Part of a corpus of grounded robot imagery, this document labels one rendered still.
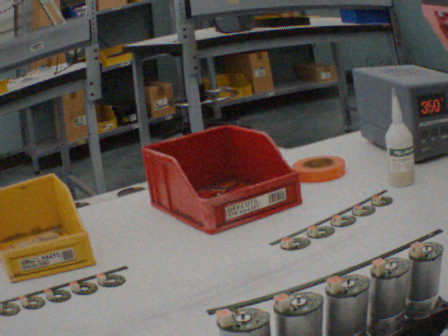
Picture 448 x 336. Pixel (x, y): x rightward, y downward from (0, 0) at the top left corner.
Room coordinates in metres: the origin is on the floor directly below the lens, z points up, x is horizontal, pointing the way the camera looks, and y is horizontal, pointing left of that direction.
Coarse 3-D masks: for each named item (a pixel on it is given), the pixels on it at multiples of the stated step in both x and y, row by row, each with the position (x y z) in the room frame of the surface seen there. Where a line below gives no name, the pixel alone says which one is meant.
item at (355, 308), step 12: (348, 288) 0.28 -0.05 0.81; (336, 300) 0.28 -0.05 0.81; (348, 300) 0.28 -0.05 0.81; (360, 300) 0.28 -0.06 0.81; (336, 312) 0.28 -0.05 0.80; (348, 312) 0.28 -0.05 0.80; (360, 312) 0.28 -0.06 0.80; (336, 324) 0.28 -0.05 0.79; (348, 324) 0.28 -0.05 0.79; (360, 324) 0.28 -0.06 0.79
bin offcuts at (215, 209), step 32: (224, 128) 0.71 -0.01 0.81; (160, 160) 0.62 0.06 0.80; (192, 160) 0.69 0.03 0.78; (224, 160) 0.70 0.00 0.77; (256, 160) 0.67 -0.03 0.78; (160, 192) 0.64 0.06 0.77; (192, 192) 0.58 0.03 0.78; (224, 192) 0.66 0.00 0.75; (256, 192) 0.58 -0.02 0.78; (288, 192) 0.60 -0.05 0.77; (192, 224) 0.59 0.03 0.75; (224, 224) 0.57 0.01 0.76
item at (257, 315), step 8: (232, 312) 0.28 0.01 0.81; (240, 312) 0.28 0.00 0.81; (248, 312) 0.28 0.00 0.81; (256, 312) 0.28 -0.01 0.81; (264, 312) 0.28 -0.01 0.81; (216, 320) 0.27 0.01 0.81; (256, 320) 0.27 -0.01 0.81; (264, 320) 0.27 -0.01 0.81; (224, 328) 0.26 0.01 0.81; (232, 328) 0.26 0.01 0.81; (240, 328) 0.26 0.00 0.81; (248, 328) 0.26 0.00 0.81; (256, 328) 0.26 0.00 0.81
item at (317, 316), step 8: (296, 304) 0.28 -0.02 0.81; (312, 312) 0.27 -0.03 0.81; (320, 312) 0.27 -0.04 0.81; (280, 320) 0.27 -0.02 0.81; (288, 320) 0.27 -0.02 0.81; (296, 320) 0.27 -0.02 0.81; (304, 320) 0.27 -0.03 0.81; (312, 320) 0.27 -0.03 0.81; (320, 320) 0.27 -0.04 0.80; (280, 328) 0.27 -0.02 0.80; (288, 328) 0.27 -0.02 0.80; (296, 328) 0.27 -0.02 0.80; (304, 328) 0.27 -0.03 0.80; (312, 328) 0.27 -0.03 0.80; (320, 328) 0.27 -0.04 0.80
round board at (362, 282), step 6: (342, 276) 0.30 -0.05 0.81; (348, 276) 0.30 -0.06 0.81; (354, 276) 0.30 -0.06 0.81; (360, 276) 0.29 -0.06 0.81; (366, 276) 0.29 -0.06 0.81; (342, 282) 0.29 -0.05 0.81; (360, 282) 0.29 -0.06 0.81; (366, 282) 0.28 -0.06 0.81; (354, 288) 0.28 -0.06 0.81; (360, 288) 0.28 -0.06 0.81; (366, 288) 0.28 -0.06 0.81; (330, 294) 0.28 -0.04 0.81; (336, 294) 0.28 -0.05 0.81; (342, 294) 0.28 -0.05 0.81; (348, 294) 0.28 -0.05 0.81; (354, 294) 0.27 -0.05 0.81
